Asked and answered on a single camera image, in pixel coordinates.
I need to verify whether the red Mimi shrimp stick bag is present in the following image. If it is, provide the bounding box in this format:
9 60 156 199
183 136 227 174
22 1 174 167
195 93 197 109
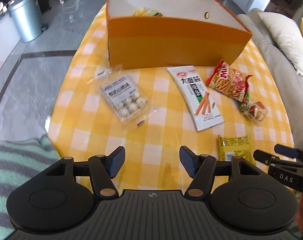
205 59 252 103

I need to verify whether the yellow instant noodle packet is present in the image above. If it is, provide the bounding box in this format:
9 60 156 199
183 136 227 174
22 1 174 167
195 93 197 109
218 135 256 165

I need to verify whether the orange storage box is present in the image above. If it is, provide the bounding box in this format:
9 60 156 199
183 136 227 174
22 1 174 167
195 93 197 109
106 0 252 69

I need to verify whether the grey sofa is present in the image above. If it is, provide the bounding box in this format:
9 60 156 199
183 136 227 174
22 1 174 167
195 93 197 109
237 8 303 147

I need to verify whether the white cushion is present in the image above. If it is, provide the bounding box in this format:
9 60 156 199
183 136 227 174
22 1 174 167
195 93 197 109
258 12 303 76

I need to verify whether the white spicy gluten strip packet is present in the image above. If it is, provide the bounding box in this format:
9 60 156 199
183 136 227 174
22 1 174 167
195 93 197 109
167 66 224 132

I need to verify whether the yellow checkered tablecloth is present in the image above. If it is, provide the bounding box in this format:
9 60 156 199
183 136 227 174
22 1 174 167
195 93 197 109
49 9 294 190

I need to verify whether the green striped rug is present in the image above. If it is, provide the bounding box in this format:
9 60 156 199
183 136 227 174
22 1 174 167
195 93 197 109
0 135 60 239

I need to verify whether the clear white ball candy pack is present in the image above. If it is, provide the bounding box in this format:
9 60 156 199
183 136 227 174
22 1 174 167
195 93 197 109
88 65 157 129

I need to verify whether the yellow green snack packet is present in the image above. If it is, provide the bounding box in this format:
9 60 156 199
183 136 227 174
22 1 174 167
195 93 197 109
132 8 163 17

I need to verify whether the silver trash bin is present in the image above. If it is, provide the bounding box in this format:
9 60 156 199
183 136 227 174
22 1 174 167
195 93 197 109
8 0 46 42

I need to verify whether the green red candy packet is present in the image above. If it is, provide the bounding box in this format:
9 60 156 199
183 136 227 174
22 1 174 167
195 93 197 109
238 92 250 113

